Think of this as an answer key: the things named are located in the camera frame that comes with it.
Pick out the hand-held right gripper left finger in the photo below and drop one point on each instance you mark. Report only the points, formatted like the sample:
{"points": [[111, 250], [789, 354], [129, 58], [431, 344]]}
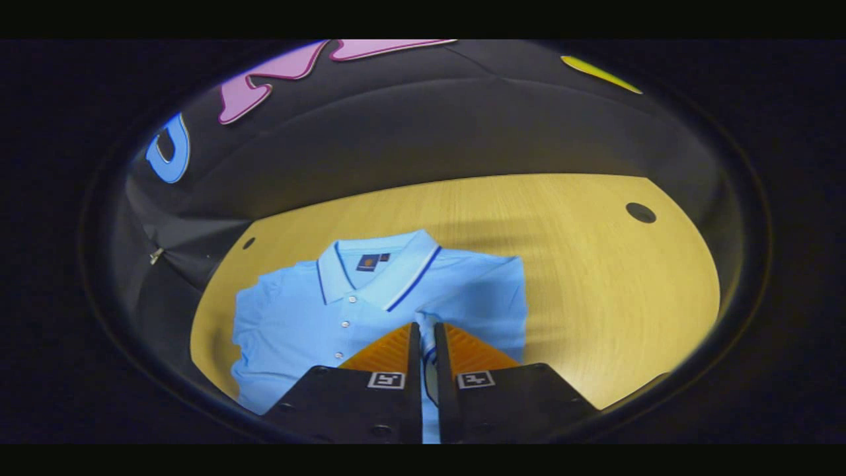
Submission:
{"points": [[415, 357]]}

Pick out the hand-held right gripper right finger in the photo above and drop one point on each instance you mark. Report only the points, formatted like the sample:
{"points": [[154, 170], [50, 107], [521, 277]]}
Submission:
{"points": [[441, 370]]}

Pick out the light blue T-shirt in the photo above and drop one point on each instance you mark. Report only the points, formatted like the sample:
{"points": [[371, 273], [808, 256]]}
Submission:
{"points": [[297, 317]]}

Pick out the black backdrop cloth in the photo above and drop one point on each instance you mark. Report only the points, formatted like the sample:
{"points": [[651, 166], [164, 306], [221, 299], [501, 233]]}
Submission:
{"points": [[396, 132]]}

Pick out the small metal cloth clip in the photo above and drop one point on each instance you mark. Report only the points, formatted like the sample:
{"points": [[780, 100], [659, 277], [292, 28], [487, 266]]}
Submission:
{"points": [[156, 255]]}

